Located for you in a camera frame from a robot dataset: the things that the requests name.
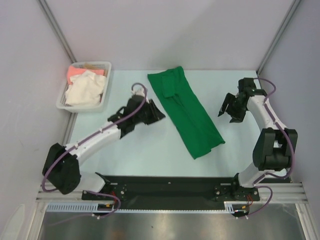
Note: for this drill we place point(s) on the cream t shirt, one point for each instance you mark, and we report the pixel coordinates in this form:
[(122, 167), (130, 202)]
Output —
[(86, 89)]

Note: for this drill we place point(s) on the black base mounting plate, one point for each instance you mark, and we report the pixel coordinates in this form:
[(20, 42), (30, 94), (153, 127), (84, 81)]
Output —
[(217, 189)]

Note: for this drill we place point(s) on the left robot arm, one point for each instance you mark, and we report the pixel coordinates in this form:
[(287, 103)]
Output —
[(131, 143)]

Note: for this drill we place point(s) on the green t shirt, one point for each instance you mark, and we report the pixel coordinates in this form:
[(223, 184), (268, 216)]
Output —
[(195, 127)]

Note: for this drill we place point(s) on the vertical aluminium post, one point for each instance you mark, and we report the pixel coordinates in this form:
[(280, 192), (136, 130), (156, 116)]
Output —
[(53, 23), (294, 6)]

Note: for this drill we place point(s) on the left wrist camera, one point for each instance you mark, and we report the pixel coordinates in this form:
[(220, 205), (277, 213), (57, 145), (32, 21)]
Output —
[(139, 92)]

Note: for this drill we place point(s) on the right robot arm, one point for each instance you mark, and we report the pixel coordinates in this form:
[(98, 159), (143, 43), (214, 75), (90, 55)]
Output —
[(274, 152)]

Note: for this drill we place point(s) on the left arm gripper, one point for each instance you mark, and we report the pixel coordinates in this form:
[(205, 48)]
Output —
[(155, 114)]

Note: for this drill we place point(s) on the right vertical aluminium post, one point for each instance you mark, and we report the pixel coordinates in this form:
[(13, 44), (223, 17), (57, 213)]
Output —
[(294, 6)]

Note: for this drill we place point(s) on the left vertical aluminium post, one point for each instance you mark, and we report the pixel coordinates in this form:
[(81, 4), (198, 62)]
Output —
[(53, 23)]

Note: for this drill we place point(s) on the brown t shirt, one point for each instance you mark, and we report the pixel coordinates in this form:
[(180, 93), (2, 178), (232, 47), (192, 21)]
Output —
[(92, 67)]

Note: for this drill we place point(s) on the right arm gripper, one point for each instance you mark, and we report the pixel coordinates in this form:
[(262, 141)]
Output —
[(233, 108)]

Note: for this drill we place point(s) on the white plastic basket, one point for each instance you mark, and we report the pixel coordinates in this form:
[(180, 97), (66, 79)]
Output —
[(60, 102)]

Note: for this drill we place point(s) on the slotted grey cable duct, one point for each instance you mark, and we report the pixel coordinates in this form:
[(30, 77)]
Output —
[(99, 208)]

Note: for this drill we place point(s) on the pink t shirt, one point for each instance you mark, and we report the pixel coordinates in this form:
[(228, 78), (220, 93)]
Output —
[(73, 71)]

